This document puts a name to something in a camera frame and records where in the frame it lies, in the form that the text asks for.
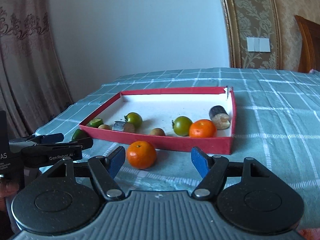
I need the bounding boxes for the orange tangerine outside box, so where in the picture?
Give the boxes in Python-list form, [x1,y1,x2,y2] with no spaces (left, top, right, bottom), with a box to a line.
[126,141,157,170]

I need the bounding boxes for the green whole cucumber piece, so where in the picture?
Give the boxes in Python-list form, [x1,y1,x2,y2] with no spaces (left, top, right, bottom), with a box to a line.
[72,129,89,141]

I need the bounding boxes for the orange tangerine in box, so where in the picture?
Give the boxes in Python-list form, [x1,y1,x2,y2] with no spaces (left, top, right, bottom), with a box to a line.
[189,119,217,138]

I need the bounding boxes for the wooden headboard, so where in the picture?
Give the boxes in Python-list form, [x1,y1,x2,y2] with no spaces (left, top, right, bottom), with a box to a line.
[295,15,320,73]

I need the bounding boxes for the white wall switch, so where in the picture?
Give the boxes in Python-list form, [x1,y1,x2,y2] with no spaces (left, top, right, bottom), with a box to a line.
[246,37,271,53]

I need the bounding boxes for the gold framed wall panel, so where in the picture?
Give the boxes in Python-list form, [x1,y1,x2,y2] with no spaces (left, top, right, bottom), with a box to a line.
[221,0,281,70]

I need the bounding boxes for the small green tomato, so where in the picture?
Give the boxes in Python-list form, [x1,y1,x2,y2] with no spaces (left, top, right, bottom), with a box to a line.
[124,112,143,129]

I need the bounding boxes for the cut green cucumber piece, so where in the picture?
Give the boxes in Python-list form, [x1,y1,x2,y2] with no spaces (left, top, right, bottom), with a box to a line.
[87,118,104,128]

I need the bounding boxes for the pink towel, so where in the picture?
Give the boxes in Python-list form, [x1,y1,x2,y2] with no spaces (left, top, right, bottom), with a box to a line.
[299,228,320,240]

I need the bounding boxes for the person's left hand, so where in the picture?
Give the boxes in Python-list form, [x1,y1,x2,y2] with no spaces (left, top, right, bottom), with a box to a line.
[0,177,20,212]

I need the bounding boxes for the red shallow cardboard box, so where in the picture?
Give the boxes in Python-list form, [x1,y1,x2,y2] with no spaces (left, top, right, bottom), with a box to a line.
[79,87,236,155]

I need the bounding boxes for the large green tomato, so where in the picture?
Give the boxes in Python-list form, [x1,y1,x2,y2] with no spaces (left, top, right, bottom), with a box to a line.
[172,116,193,137]

